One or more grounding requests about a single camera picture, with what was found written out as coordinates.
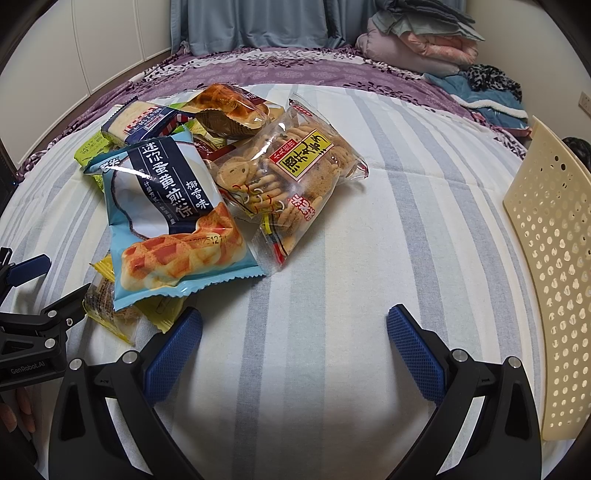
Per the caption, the person left hand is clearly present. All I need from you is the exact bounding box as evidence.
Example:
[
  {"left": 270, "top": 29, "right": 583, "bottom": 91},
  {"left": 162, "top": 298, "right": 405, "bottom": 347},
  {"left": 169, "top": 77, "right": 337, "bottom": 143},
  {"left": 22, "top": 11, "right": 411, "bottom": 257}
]
[{"left": 0, "top": 387, "right": 36, "bottom": 434}]

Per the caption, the brown bread snack pack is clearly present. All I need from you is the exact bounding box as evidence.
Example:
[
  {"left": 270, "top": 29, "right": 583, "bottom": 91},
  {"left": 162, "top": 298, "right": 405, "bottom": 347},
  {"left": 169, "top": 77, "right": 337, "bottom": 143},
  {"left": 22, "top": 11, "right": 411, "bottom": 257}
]
[{"left": 180, "top": 83, "right": 271, "bottom": 139}]

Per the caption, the wall power socket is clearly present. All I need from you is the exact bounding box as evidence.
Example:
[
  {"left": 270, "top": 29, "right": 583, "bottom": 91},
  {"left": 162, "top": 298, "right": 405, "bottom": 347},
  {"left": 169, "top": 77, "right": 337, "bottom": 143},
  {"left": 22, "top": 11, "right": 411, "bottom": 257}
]
[{"left": 579, "top": 92, "right": 591, "bottom": 116}]

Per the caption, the folded quilt stack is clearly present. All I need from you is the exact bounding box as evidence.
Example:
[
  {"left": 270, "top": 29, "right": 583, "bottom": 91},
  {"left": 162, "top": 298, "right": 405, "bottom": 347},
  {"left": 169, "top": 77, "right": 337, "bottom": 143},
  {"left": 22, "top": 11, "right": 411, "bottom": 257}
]
[{"left": 356, "top": 1, "right": 485, "bottom": 77}]

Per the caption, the cream perforated plastic basket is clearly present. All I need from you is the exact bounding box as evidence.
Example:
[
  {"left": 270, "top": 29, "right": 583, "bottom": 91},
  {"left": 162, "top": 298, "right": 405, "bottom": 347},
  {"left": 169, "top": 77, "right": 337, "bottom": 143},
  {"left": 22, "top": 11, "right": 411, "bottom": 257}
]
[{"left": 503, "top": 120, "right": 591, "bottom": 441}]

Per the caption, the yellow oat cookie pack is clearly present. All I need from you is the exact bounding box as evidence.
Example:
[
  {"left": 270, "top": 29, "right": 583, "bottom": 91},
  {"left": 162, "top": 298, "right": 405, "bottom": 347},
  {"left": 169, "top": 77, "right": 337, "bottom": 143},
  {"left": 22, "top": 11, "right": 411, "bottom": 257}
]
[{"left": 82, "top": 254, "right": 184, "bottom": 346}]

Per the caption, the clear sesame cookie bag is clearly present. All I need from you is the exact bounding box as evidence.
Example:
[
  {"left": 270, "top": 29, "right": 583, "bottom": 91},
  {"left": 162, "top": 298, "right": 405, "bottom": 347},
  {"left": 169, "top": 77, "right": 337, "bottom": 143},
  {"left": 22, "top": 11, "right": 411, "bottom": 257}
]
[{"left": 209, "top": 94, "right": 369, "bottom": 274}]

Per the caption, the black backpack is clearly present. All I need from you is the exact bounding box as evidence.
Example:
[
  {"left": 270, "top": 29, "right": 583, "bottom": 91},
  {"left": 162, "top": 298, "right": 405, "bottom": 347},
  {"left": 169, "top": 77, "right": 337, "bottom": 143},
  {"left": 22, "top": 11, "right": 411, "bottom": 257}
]
[{"left": 562, "top": 137, "right": 591, "bottom": 171}]

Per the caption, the green snack pack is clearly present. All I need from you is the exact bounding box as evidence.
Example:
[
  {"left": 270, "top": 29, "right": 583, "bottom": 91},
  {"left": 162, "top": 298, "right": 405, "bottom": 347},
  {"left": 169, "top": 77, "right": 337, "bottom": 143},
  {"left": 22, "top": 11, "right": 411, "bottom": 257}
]
[{"left": 74, "top": 131, "right": 116, "bottom": 168}]

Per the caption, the teal blue blanket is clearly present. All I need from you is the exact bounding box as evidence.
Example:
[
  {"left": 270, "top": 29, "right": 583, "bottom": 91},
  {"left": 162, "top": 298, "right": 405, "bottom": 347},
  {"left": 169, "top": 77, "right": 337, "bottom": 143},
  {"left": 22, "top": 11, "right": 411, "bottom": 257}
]
[{"left": 423, "top": 73, "right": 531, "bottom": 137}]

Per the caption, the navy white cracker pack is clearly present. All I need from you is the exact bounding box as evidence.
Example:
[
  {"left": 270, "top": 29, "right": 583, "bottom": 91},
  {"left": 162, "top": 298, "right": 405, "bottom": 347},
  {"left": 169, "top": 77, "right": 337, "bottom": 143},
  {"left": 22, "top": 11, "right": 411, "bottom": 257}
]
[{"left": 101, "top": 100, "right": 190, "bottom": 147}]

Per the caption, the white wardrobe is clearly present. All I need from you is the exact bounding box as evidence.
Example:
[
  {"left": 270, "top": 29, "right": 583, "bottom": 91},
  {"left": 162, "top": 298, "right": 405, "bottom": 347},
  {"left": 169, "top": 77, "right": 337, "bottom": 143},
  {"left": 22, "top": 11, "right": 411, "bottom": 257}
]
[{"left": 1, "top": 0, "right": 171, "bottom": 165}]

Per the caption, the leopard print cloth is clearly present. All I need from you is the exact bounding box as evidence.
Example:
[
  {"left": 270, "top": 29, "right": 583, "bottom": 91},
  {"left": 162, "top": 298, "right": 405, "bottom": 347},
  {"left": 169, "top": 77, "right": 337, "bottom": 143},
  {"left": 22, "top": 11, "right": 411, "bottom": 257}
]
[{"left": 461, "top": 64, "right": 523, "bottom": 102}]

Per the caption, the brown red label snack pack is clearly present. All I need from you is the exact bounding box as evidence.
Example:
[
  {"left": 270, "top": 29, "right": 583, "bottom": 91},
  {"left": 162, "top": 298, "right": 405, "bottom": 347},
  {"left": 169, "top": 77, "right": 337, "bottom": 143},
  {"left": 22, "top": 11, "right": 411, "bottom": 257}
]
[{"left": 185, "top": 119, "right": 229, "bottom": 160}]

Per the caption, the striped white blue sheet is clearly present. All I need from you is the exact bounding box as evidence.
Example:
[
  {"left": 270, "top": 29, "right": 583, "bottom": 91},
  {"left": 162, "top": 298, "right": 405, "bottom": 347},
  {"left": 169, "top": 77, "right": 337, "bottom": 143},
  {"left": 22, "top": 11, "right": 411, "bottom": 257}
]
[{"left": 0, "top": 82, "right": 555, "bottom": 480}]

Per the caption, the blue grey curtain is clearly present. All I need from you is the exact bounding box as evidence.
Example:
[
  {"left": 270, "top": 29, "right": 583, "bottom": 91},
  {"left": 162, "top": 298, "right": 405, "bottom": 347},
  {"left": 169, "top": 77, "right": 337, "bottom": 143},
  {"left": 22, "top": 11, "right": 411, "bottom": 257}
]
[{"left": 170, "top": 0, "right": 381, "bottom": 56}]

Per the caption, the purple floral bedspread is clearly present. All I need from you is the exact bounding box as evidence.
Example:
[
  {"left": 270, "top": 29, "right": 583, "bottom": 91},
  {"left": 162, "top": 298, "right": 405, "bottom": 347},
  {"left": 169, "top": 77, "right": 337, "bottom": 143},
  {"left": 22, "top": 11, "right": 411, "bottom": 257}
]
[{"left": 13, "top": 45, "right": 528, "bottom": 181}]

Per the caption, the blue egg waffle snack bag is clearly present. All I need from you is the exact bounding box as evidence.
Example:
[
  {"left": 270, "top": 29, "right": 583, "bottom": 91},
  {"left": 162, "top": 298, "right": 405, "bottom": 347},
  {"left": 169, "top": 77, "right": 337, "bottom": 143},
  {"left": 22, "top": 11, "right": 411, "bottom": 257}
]
[{"left": 83, "top": 131, "right": 263, "bottom": 310}]

